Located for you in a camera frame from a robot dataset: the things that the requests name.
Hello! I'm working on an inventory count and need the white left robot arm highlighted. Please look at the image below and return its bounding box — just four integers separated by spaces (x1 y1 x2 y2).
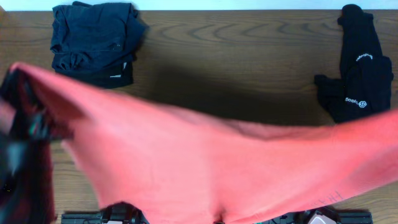
1 69 56 224

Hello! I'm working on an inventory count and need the red graphic t-shirt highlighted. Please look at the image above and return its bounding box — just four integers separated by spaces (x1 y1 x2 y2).
1 63 397 223

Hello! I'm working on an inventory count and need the black folded shirt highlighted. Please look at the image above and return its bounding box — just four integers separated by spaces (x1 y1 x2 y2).
56 62 133 89

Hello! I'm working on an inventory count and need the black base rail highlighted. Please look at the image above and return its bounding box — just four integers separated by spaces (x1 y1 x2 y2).
61 203 373 224

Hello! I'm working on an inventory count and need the navy blue folded shirt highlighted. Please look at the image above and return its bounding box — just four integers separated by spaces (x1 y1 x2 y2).
50 1 146 72

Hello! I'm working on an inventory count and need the black logo shirt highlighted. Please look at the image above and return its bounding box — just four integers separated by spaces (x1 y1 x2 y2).
314 4 394 123

